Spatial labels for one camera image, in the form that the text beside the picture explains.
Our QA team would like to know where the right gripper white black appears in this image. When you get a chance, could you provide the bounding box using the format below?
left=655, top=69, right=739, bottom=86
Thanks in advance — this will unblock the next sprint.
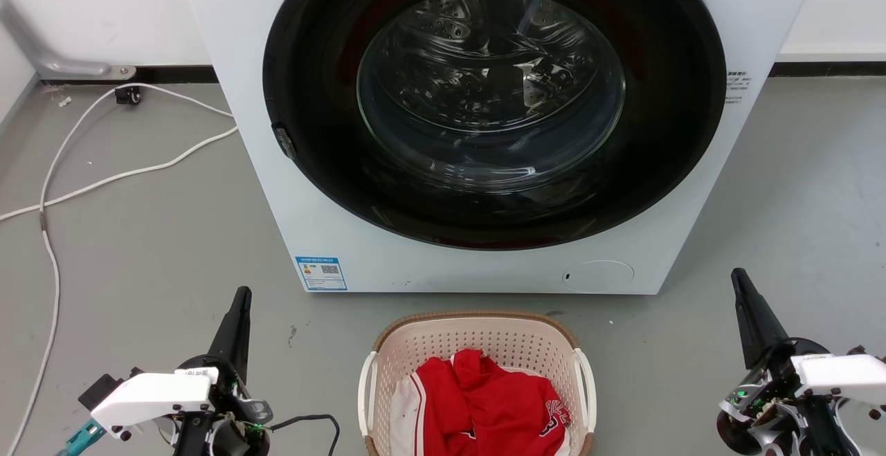
left=716, top=268, right=886, bottom=456

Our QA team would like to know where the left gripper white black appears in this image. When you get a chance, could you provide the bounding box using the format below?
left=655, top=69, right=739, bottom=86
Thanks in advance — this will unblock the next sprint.
left=90, top=286, right=273, bottom=456

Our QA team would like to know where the beige perforated laundry basket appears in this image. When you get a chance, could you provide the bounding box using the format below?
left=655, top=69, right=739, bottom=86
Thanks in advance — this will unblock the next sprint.
left=357, top=311, right=597, bottom=456

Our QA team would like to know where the blue energy label sticker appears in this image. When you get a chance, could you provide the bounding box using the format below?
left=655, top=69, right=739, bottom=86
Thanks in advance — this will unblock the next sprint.
left=296, top=256, right=347, bottom=292

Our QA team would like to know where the round white filter cover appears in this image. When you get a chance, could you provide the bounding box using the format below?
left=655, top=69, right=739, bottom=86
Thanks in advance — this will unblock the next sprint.
left=561, top=259, right=635, bottom=295

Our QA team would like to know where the white red-striped garment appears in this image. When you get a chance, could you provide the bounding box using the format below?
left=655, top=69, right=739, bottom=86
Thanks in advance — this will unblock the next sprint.
left=390, top=373, right=427, bottom=456

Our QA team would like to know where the round black glass washer door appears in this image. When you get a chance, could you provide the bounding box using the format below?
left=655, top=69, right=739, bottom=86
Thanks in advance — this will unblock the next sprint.
left=262, top=0, right=727, bottom=250

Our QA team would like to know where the small grey text sticker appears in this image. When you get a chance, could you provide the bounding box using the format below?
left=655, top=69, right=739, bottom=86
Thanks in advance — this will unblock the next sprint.
left=725, top=71, right=752, bottom=105

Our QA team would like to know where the white front-load washing machine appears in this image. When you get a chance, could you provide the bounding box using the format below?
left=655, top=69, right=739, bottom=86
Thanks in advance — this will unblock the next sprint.
left=173, top=0, right=825, bottom=295

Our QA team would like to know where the red jersey garment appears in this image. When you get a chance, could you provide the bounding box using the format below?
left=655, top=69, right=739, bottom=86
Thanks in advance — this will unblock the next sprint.
left=414, top=349, right=572, bottom=456

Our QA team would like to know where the grey drain pipe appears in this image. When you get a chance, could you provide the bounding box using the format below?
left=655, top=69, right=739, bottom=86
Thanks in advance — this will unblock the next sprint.
left=0, top=0, right=137, bottom=81

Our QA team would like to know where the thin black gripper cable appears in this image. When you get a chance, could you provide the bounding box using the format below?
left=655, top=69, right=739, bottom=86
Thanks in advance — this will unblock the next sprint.
left=266, top=413, right=341, bottom=456

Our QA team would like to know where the teal cable connector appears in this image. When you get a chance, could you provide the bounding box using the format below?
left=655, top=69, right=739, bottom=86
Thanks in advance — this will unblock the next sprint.
left=57, top=420, right=107, bottom=456

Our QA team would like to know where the thin white power cable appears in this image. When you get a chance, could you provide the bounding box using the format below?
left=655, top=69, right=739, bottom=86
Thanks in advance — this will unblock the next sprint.
left=6, top=83, right=235, bottom=456

